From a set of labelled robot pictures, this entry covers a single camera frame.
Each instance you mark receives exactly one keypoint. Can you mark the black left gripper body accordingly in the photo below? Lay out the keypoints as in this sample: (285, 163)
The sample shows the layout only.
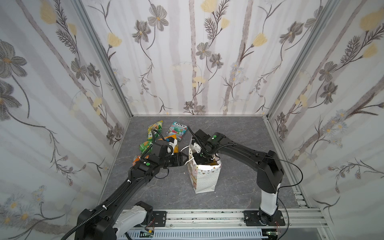
(180, 159)

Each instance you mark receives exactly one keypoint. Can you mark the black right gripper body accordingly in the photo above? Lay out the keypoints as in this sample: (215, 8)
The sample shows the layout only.
(199, 154)

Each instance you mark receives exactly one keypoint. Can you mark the patterned white paper bag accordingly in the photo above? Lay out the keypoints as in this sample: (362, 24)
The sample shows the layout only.
(204, 175)

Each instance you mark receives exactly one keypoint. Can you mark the teal Fox's candy bag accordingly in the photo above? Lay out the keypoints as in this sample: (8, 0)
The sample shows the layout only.
(178, 130)

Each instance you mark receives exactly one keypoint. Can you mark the green corn chips bag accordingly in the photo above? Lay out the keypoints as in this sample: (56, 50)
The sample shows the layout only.
(144, 146)

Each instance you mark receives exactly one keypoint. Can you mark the green yellow Fox's candy bag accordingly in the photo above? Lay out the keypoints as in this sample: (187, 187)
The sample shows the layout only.
(154, 130)

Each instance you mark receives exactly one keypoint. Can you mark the orange rainbow candy packet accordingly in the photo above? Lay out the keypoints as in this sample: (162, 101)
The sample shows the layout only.
(137, 158)

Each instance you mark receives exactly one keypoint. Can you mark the orange snack packet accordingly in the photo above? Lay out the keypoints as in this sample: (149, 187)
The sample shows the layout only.
(173, 142)

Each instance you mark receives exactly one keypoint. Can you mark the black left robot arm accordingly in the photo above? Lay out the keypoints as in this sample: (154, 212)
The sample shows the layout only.
(101, 222)

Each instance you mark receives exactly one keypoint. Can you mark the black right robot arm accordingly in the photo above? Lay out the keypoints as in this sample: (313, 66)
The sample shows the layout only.
(206, 150)

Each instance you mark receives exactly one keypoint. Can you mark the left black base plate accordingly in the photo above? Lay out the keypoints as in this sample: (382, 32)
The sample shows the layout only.
(159, 219)

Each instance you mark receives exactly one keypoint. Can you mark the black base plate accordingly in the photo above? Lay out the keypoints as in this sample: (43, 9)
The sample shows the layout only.
(159, 219)
(255, 217)

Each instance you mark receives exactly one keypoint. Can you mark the aluminium mounting rail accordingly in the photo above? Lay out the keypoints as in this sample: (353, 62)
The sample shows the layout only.
(234, 219)

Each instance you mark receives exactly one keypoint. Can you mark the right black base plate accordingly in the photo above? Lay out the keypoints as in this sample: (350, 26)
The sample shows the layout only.
(255, 217)

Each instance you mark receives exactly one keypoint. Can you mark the white slotted cable duct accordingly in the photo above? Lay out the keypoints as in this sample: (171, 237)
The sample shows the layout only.
(199, 234)

